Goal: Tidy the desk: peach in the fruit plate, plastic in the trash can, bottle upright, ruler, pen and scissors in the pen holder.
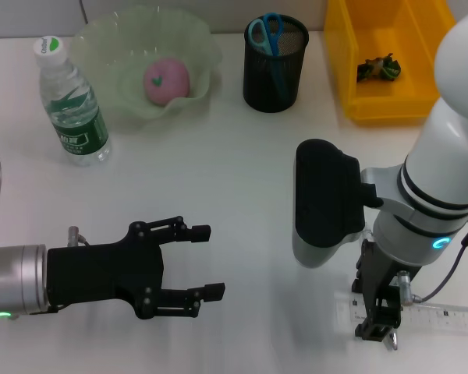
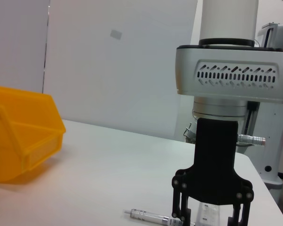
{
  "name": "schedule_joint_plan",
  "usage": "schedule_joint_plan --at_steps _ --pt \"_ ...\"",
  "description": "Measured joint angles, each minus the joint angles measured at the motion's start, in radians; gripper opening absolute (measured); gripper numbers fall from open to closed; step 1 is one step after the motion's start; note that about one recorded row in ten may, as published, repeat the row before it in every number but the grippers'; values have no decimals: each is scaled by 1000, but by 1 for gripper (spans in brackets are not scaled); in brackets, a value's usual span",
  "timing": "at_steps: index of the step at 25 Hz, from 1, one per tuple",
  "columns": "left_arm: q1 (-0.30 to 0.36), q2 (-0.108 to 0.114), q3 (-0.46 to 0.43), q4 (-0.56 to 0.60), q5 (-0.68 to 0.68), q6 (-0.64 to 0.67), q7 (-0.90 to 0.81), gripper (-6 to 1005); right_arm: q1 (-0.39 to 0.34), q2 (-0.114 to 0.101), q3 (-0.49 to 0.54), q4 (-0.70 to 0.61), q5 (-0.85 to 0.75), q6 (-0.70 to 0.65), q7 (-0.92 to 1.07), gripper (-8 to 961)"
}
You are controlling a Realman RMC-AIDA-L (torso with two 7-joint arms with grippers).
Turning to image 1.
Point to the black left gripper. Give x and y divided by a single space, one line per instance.
101 272

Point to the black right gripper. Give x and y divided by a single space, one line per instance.
382 272

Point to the clear silver ballpoint pen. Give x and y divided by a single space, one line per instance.
393 342

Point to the clear plastic ruler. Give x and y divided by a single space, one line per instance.
444 319

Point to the clear green-label water bottle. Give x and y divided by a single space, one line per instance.
78 132

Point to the pink toy peach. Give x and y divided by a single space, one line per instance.
165 80

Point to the green plastic wrapper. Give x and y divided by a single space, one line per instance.
378 70

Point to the blue scissors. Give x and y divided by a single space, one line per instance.
271 39

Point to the black mesh pen cup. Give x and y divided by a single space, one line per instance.
275 85

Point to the translucent green fruit plate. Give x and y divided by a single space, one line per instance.
113 58

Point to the yellow plastic bin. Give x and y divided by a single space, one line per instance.
374 97

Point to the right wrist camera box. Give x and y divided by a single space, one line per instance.
327 195

